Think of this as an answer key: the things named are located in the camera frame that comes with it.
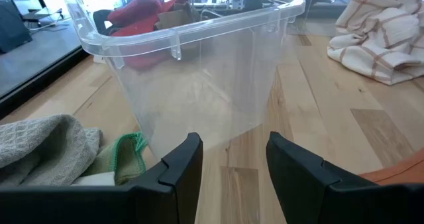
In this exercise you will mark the grey and green cloths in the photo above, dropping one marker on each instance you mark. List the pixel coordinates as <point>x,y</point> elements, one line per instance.
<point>43,147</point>

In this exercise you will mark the clothes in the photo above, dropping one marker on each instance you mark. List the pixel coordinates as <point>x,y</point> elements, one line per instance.
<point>404,172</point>

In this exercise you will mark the clear plastic bin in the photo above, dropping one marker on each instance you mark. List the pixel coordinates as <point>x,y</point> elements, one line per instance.
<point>198,94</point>
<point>311,18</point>

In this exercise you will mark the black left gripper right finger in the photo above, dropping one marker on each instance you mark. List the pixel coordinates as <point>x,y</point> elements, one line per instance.
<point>304,191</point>

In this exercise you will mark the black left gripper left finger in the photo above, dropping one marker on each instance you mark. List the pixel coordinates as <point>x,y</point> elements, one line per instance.
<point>172,184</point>

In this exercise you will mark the light green towel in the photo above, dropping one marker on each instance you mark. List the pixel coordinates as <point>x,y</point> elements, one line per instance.
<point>127,157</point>

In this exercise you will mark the black table frame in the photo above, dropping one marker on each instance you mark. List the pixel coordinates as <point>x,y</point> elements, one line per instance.
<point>33,86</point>

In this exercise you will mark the white checked towel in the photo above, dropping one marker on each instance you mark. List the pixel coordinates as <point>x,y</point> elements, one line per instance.
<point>381,35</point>

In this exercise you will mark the beige tan towel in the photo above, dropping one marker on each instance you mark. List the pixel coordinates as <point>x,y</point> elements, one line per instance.
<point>172,17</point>

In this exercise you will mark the red towel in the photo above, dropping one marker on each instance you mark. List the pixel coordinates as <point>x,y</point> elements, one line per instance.
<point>139,8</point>

